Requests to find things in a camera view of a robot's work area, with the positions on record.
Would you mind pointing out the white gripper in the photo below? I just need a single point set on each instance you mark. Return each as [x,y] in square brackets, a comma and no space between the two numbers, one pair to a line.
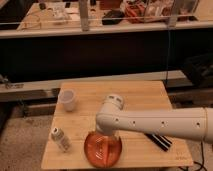
[106,131]

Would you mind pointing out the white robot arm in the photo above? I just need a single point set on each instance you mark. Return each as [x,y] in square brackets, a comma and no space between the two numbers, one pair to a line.
[185,123]

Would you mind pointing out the orange ceramic bowl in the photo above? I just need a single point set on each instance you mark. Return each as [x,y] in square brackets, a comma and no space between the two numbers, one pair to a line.
[112,156]

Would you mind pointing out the small white bottle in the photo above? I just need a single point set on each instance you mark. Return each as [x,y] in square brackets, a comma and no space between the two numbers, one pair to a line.
[59,137]

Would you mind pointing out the white plastic cup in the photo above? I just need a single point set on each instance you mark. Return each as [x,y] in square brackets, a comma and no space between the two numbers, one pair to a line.
[67,99]

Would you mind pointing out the black striped box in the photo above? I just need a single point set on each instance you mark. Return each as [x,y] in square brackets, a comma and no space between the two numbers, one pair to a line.
[160,141]

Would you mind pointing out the black bag on bench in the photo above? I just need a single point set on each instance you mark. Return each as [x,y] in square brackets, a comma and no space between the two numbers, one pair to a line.
[112,17]

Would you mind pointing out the black crate at right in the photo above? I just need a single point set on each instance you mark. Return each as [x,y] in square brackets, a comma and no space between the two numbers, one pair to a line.
[199,70]

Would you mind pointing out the red tool on bench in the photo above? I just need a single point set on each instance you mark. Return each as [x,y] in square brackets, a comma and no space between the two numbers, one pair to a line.
[135,13]

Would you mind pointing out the grey metal post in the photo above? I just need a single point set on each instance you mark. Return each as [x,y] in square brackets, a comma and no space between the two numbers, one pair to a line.
[83,9]

